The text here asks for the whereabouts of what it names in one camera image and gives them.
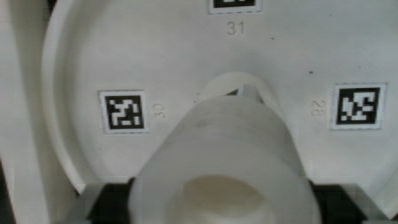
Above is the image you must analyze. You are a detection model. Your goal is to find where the white right fence rail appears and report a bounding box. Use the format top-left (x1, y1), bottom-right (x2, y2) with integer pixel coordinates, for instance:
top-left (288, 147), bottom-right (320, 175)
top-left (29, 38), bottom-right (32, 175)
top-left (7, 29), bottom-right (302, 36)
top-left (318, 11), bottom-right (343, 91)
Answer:
top-left (0, 0), bottom-right (79, 224)

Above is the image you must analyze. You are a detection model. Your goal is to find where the white cylindrical table leg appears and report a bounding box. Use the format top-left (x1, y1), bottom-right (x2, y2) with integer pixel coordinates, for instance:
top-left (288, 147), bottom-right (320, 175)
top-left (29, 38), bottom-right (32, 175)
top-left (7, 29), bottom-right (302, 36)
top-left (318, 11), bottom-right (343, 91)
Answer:
top-left (128, 96), bottom-right (317, 224)

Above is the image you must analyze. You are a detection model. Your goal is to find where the white round table top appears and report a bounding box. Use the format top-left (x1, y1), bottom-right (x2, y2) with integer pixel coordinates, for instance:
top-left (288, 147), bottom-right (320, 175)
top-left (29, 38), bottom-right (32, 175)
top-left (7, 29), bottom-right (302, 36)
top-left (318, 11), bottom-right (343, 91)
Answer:
top-left (43, 0), bottom-right (398, 215)

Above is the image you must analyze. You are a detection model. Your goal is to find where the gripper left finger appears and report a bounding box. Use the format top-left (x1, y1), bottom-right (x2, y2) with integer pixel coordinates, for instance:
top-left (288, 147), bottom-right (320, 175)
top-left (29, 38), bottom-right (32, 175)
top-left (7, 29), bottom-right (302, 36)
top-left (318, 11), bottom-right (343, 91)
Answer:
top-left (75, 179), bottom-right (135, 224)

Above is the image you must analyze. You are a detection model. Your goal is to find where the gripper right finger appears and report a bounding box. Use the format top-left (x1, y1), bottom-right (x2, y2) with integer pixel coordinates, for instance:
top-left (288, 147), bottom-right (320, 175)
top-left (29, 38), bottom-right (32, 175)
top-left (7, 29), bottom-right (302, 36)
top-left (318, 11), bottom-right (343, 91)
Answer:
top-left (311, 183), bottom-right (381, 224)

